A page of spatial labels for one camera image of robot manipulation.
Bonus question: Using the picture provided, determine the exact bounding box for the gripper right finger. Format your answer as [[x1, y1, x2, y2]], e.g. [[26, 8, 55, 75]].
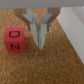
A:
[[40, 7, 59, 50]]

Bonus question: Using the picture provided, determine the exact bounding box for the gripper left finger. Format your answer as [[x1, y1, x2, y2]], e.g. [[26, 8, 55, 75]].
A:
[[20, 8, 42, 50]]

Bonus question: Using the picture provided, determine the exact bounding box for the pink block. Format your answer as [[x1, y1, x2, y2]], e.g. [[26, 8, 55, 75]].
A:
[[3, 27, 27, 53]]

